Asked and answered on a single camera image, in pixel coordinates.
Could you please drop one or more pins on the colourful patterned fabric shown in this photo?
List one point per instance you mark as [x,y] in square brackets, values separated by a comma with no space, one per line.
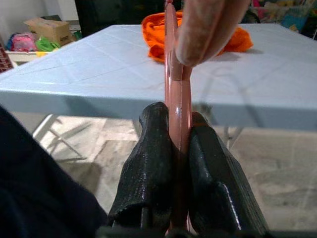
[284,15]

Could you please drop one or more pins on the yellow cloth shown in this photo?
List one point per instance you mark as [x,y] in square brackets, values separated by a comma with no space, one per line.
[43,53]

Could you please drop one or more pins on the white side table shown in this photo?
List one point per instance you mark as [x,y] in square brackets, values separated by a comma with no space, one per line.
[22,55]

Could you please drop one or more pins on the orange cloth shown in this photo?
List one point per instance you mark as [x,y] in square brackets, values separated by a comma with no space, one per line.
[154,34]

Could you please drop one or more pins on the light blue folding table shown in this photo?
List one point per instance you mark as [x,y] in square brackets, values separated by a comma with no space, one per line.
[99,62]

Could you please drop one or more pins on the green plastic bag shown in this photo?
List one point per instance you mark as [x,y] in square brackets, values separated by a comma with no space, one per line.
[45,44]

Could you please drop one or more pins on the pink bag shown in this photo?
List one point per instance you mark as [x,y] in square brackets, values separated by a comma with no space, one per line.
[22,42]

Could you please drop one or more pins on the black television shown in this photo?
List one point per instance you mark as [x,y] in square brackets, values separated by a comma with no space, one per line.
[111,15]

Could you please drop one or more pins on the person's hand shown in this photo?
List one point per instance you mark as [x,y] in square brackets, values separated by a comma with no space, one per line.
[210,29]

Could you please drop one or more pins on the pink plastic clothes hanger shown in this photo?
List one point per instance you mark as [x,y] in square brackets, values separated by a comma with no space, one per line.
[177,119]

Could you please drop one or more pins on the brown cardboard box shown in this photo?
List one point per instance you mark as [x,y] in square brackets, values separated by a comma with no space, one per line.
[49,29]

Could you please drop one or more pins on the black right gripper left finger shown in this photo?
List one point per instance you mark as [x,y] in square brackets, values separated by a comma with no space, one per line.
[148,173]

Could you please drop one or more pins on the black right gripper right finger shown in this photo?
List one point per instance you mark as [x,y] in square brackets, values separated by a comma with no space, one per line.
[218,186]

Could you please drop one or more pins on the dark navy garment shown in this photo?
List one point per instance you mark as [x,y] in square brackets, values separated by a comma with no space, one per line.
[37,186]

